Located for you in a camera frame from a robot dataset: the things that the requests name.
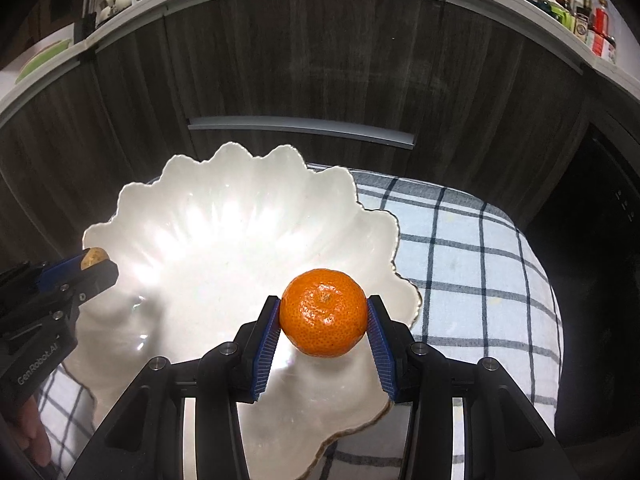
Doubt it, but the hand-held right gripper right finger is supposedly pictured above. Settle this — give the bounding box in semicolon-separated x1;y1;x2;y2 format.
366;295;581;480

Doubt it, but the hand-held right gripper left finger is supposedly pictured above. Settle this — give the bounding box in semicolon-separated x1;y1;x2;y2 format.
67;296;282;480

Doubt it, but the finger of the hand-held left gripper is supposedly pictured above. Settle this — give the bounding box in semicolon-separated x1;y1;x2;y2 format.
50;260;120;323
0;252;88;311

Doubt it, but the mandarin orange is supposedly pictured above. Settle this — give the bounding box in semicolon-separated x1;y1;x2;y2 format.
279;269;368;358

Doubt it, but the white scalloped bowl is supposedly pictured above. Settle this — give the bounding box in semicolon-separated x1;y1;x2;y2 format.
81;142;422;480

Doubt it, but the person's left hand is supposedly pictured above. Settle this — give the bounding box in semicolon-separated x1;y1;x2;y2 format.
2;392;53;468

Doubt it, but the blue checked white cloth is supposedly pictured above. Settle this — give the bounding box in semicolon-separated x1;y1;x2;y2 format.
37;162;563;480

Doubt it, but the green plate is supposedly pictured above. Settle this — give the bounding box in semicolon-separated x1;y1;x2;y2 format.
17;39;71;83

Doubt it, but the black built-in appliance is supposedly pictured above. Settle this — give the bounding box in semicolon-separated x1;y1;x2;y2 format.
525;125;640;451

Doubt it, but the black knife block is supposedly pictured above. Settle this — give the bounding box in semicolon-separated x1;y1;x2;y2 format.
75;0;98;36

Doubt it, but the dark wooden kitchen cabinet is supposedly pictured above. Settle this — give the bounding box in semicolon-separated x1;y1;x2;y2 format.
0;0;601;281

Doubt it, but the green plastic jug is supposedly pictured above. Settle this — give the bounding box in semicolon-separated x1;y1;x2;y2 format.
537;0;576;31

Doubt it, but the dark sauce bottle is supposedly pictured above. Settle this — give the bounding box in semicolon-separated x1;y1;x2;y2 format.
572;0;593;43

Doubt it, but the grey drawer handle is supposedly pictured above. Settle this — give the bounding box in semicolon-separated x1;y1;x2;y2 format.
188;116;417;149

